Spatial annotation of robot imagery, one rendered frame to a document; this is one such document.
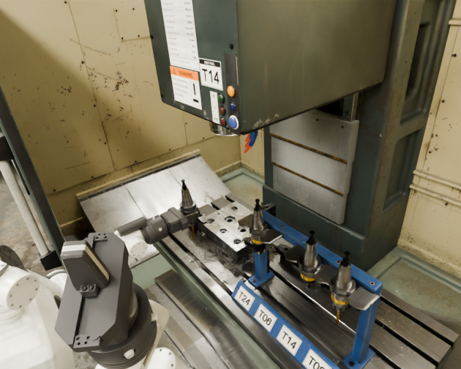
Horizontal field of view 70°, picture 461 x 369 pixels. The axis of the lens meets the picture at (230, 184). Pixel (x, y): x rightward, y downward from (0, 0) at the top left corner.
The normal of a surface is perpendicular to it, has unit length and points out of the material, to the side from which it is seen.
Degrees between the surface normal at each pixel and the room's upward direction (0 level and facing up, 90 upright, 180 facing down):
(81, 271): 106
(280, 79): 90
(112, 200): 24
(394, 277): 0
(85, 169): 90
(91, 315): 17
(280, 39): 90
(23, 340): 12
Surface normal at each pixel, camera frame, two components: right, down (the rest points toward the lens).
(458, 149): -0.79, 0.36
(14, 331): 0.10, -0.92
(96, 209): 0.18, -0.64
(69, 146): 0.61, 0.36
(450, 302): -0.07, -0.86
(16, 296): 0.92, 0.23
